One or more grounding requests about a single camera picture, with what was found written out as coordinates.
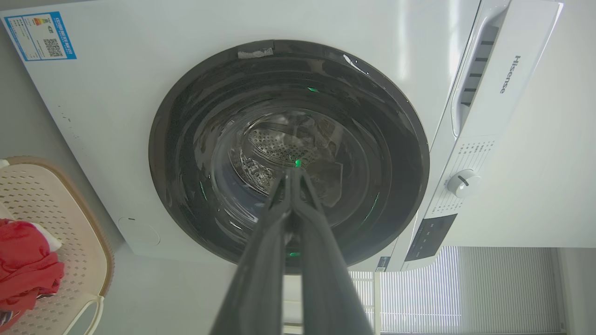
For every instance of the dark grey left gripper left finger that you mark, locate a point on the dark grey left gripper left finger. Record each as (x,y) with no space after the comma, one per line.
(260,274)

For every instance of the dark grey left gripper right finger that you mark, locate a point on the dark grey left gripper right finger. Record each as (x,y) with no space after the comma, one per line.
(326,279)

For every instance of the beige perforated laundry basket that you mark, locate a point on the beige perforated laundry basket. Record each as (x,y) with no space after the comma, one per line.
(60,218)

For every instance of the white window blinds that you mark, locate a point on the white window blinds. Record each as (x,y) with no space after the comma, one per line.
(465,288)

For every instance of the round dark washing machine door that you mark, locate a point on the round dark washing machine door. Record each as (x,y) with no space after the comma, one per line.
(288,116)

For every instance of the white washing machine dial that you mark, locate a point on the white washing machine dial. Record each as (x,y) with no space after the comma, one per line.
(463,182)

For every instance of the white Hisense washing machine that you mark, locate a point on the white Hisense washing machine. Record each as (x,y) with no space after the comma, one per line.
(139,116)

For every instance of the white garment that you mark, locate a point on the white garment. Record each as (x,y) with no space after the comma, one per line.
(46,237)

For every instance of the red garment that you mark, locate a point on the red garment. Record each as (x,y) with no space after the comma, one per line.
(25,267)

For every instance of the blue energy label sticker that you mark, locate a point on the blue energy label sticker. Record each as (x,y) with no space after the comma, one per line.
(40,36)

